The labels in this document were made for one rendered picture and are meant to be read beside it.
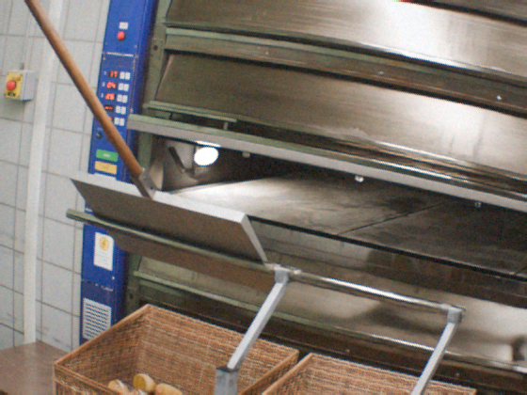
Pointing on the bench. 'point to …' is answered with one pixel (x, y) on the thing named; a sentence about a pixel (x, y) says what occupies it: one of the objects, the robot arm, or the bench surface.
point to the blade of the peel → (177, 228)
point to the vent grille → (95, 319)
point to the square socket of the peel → (144, 184)
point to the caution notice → (103, 244)
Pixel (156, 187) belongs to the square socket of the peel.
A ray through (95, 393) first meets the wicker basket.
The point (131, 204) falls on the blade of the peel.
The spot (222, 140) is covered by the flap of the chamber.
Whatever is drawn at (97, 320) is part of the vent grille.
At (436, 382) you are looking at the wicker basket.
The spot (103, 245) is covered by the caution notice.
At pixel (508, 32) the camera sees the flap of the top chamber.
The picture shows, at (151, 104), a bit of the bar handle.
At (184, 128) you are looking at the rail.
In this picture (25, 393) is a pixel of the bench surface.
